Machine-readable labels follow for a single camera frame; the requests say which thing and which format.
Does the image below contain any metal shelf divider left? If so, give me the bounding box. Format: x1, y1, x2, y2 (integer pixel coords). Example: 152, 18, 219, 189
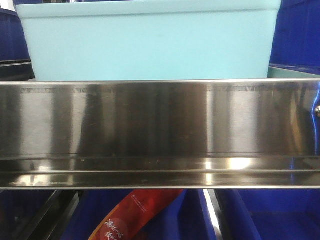
15, 190, 80, 240

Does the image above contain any dark blue bin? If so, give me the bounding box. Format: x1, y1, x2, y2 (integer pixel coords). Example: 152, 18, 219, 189
0, 0, 30, 61
270, 0, 320, 71
218, 189, 320, 240
61, 189, 216, 240
0, 190, 53, 240

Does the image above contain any dark blue bin lower right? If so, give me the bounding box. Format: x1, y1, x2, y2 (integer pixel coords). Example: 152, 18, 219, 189
218, 189, 320, 240

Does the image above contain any dark blue bin lower left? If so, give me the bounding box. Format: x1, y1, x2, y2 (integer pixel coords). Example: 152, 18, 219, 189
0, 190, 53, 240

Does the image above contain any metal shelf divider right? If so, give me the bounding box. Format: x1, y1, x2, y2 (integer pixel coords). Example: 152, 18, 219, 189
203, 189, 227, 240

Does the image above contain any dark blue bin upper right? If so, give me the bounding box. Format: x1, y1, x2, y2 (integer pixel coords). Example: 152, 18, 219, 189
270, 0, 320, 71

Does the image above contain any red snack package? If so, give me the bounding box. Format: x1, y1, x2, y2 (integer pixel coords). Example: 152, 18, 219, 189
89, 189, 183, 240

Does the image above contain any dark blue bin lower middle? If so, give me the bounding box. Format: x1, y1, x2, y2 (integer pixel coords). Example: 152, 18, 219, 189
61, 189, 216, 240

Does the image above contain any stainless steel shelf rail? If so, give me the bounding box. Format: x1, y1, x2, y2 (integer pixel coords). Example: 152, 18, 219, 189
0, 79, 320, 189

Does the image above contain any metal shelf divider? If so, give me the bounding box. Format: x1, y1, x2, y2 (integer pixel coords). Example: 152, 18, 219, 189
203, 189, 227, 240
15, 190, 80, 240

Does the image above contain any light blue plastic bin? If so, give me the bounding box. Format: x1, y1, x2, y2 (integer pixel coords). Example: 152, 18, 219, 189
16, 0, 281, 82

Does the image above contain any dark blue bin upper left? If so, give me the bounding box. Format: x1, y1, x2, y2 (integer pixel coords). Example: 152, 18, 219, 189
0, 0, 30, 61

